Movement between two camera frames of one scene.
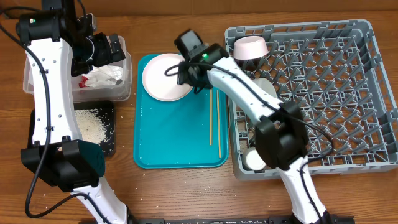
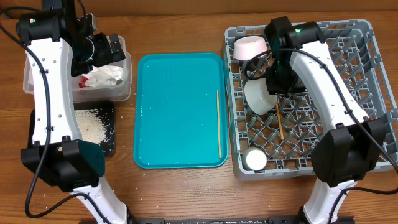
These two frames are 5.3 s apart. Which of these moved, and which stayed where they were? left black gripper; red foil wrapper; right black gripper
Moved: right black gripper
Stayed: red foil wrapper; left black gripper
